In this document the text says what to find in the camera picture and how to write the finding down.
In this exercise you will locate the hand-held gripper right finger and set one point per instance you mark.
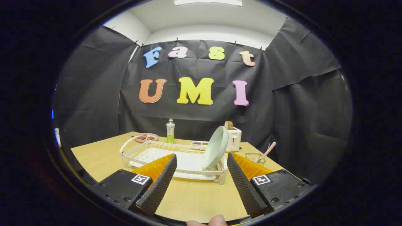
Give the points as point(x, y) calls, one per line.
point(243, 185)

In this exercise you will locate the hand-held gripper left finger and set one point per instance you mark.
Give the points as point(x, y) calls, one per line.
point(160, 185)

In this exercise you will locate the light green plate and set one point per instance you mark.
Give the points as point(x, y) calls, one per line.
point(216, 147)

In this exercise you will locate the pink plate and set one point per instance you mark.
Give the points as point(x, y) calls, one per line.
point(154, 135)

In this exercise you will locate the white drip tray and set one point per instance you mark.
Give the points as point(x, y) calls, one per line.
point(188, 161)

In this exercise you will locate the white toaster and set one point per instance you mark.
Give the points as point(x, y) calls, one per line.
point(235, 139)

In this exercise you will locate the green drink bottle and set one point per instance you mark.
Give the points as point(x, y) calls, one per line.
point(170, 131)

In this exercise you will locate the white divided bean tray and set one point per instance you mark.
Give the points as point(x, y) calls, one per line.
point(198, 143)

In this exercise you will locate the brown bread slice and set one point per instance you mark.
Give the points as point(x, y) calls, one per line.
point(228, 125)

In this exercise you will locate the black backdrop cloth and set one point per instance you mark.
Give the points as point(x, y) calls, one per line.
point(282, 110)

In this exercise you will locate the ceiling light panel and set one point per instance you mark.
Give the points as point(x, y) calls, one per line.
point(207, 2)

